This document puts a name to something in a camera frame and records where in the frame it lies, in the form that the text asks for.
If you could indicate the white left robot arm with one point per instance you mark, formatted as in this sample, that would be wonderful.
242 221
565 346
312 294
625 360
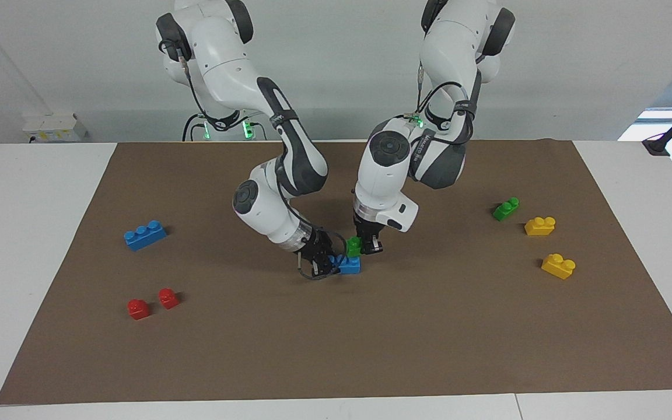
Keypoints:
458 41

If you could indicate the blue three-stud toy brick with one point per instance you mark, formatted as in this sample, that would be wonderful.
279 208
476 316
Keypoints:
144 236
350 265

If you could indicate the green two-stud toy brick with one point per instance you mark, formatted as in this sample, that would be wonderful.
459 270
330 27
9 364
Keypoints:
505 210
353 247

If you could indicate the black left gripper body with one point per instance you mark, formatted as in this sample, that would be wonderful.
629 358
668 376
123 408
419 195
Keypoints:
366 224

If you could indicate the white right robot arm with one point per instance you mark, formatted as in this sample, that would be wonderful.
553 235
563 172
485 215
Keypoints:
225 64

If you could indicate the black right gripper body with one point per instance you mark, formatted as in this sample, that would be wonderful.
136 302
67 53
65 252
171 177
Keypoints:
315 251

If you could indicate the yellow two-stud toy brick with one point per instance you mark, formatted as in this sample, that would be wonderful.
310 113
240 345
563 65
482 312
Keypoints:
539 227
557 268

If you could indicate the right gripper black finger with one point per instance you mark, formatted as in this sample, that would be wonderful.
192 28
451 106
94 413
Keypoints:
325 269
338 241

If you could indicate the brown table mat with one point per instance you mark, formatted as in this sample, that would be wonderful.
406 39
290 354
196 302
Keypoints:
336 338

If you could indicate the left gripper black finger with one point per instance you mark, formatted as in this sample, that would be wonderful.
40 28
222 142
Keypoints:
377 245
366 244

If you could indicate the red single-stud toy brick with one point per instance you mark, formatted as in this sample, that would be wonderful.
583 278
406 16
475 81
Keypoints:
138 310
168 299

